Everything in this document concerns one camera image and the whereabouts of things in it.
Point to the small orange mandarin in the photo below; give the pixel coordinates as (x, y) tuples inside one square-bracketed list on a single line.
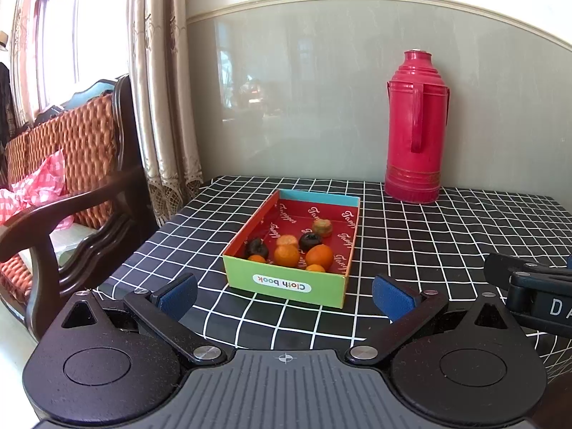
[(315, 269), (256, 259)]

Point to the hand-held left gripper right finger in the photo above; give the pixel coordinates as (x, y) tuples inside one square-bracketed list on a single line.
[(393, 298)]

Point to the pink checkered cloth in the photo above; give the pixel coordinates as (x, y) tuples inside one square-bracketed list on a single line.
[(44, 183)]

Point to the orange beaded sofa mat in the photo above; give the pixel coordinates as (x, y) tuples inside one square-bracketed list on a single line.
[(80, 143)]

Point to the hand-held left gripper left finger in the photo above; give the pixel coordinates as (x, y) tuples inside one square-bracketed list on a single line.
[(178, 297)]

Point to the black jacket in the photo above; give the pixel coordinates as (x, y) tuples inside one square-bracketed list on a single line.
[(5, 102)]

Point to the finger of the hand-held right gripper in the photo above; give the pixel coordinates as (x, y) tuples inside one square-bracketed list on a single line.
[(505, 268)]

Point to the dark plum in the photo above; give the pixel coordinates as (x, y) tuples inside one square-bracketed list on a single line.
[(257, 247), (310, 240)]

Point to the beige embroidered curtain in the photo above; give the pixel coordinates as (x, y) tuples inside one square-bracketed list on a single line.
[(165, 98)]

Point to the green orange mottled mandarin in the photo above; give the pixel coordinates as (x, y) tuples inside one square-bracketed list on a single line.
[(322, 227)]

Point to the red thermos flask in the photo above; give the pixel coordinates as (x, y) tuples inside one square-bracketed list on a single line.
[(415, 143)]

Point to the black white checkered tablecloth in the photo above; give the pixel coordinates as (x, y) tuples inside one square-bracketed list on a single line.
[(424, 241)]

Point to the colourful cardboard box red inside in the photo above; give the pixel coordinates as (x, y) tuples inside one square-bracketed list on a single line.
[(286, 279)]

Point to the beige hat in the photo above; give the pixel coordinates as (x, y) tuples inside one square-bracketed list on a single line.
[(3, 40)]

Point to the dark wooden sofa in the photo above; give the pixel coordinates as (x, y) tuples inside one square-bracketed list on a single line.
[(67, 214)]

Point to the white seat pad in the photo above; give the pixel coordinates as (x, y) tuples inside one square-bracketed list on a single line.
[(67, 243)]

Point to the window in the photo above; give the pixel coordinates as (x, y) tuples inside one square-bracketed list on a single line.
[(58, 31)]

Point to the pale orange mandarin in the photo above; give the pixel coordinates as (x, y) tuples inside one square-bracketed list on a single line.
[(286, 240)]

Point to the large orange mandarin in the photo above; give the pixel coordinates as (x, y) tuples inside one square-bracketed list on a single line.
[(320, 255), (287, 255)]

